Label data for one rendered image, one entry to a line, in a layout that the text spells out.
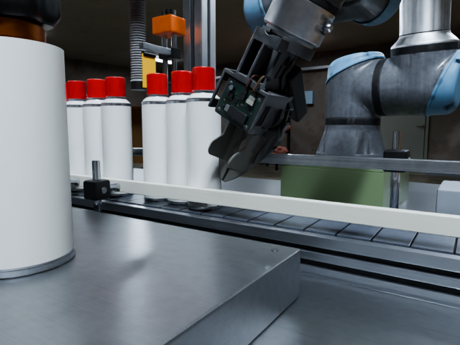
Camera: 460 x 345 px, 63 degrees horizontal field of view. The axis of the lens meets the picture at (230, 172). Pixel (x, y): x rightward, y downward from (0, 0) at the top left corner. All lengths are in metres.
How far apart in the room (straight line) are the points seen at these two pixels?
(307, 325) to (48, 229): 0.23
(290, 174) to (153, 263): 0.55
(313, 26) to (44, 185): 0.32
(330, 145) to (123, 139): 0.42
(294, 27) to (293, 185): 0.46
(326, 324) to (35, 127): 0.29
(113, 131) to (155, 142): 0.09
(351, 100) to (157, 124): 0.41
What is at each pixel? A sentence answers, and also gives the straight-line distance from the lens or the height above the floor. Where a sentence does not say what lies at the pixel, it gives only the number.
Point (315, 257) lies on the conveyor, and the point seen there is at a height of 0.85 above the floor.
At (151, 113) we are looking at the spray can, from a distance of 0.61.
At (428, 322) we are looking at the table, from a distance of 0.40.
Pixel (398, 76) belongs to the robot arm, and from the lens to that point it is 0.79.
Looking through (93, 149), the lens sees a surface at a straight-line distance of 0.72.
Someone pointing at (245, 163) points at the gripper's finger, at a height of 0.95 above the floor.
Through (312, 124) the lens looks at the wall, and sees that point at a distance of 9.72.
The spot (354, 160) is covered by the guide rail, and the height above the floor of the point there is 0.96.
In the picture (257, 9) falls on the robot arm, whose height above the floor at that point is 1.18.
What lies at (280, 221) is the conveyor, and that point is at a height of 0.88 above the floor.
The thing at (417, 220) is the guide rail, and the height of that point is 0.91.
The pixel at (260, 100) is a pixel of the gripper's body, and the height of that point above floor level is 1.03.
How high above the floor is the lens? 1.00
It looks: 7 degrees down
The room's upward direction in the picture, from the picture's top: straight up
